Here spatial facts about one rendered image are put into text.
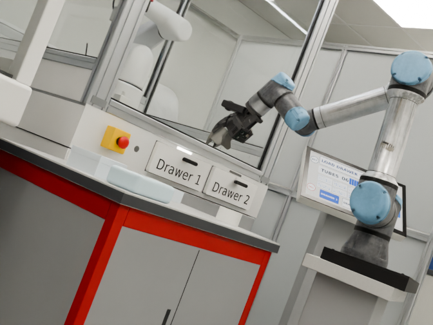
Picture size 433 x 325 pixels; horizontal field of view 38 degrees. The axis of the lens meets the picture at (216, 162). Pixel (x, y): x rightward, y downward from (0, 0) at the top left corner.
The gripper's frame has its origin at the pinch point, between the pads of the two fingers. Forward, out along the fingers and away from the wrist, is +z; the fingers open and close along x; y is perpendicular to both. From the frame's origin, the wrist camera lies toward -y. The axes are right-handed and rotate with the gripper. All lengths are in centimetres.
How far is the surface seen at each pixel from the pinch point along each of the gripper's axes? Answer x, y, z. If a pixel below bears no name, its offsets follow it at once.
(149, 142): -17.2, -4.2, 13.3
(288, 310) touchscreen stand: 91, 29, 45
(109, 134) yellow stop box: -36.5, -0.2, 13.8
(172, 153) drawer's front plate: -6.8, -2.5, 12.5
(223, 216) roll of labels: -21.9, 41.7, -2.2
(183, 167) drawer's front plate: 1.0, -0.7, 15.1
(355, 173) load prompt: 97, -8, -14
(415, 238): 164, 9, -7
